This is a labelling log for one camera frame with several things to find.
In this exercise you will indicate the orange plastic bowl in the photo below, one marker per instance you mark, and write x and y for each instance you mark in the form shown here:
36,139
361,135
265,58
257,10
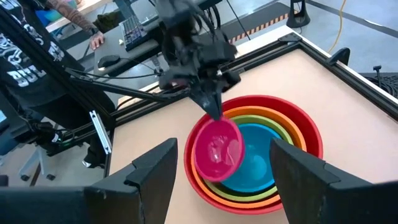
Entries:
264,110

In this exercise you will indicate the black curved bracket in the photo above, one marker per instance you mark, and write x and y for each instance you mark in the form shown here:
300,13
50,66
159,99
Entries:
340,56

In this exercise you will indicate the black cone stand base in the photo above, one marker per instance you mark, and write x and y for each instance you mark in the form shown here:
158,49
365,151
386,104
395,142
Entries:
298,15

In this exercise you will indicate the hazard striped floor strip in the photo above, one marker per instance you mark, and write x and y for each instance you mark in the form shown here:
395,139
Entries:
258,28

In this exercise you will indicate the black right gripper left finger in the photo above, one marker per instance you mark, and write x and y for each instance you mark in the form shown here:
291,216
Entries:
152,186

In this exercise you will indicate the black computer mouse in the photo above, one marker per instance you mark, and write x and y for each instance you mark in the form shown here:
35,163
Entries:
108,61

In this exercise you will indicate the small pink plastic bowl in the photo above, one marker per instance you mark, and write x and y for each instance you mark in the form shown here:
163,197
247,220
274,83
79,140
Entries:
217,149

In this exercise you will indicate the black frame strut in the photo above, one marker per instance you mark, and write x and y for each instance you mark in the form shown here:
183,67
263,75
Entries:
124,90

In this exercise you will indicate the grey chair base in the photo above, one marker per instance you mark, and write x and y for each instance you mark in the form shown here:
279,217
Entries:
34,165

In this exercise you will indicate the person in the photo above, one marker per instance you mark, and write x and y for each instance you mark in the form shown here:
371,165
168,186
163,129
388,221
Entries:
28,62

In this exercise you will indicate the silver aluminium bar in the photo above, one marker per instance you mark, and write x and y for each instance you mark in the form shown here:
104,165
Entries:
101,132

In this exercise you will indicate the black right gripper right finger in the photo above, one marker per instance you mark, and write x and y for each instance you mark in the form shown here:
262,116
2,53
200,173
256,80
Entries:
311,193

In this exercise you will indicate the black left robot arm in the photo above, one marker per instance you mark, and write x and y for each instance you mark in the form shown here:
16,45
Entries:
183,15

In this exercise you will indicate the person's hand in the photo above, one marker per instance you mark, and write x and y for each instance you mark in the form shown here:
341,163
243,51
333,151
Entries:
97,40

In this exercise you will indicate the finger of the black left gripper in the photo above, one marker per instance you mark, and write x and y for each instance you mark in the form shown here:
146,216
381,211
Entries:
203,101
219,102

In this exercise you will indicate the large red plastic bowl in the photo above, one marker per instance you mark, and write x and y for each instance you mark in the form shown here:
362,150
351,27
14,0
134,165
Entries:
303,124

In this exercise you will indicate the grey desk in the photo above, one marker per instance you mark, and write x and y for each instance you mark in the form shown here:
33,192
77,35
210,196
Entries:
118,46

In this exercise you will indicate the computer keyboard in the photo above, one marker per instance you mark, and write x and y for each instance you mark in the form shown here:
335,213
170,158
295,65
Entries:
133,32

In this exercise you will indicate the green plastic bowl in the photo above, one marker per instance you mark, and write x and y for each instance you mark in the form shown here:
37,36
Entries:
264,119

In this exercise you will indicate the blue plastic bowl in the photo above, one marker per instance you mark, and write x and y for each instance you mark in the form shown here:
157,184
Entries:
258,161

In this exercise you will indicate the black table edge frame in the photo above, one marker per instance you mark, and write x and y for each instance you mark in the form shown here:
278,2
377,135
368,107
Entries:
357,77

